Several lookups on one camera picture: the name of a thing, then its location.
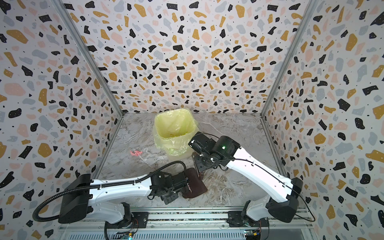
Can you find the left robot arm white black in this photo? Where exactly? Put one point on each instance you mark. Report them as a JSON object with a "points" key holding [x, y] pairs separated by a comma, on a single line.
{"points": [[92, 199]]}

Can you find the pink paper scrap far left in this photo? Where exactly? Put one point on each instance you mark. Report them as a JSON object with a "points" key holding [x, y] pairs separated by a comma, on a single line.
{"points": [[136, 153]]}

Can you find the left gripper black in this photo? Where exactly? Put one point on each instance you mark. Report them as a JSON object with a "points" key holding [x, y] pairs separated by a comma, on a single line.
{"points": [[170, 200]]}

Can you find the bin with yellow bag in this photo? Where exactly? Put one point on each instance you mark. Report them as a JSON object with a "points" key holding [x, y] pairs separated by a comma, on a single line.
{"points": [[173, 131]]}

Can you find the brown dustpan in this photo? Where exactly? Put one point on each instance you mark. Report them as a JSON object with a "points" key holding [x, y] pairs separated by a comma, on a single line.
{"points": [[195, 186]]}

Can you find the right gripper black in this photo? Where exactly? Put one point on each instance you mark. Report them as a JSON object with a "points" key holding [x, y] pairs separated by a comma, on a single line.
{"points": [[199, 162]]}

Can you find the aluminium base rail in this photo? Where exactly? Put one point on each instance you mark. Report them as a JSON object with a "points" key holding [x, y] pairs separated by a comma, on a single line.
{"points": [[189, 223]]}

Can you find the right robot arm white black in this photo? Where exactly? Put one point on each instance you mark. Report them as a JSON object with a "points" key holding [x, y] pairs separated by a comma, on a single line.
{"points": [[282, 201]]}

